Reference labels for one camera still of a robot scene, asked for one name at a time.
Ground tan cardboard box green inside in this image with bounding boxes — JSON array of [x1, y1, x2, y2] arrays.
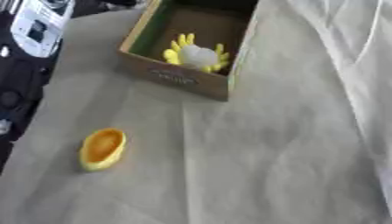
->
[[116, 0, 261, 102]]

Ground yellow and white soft toy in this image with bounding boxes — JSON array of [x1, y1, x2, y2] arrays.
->
[[160, 32, 232, 74]]

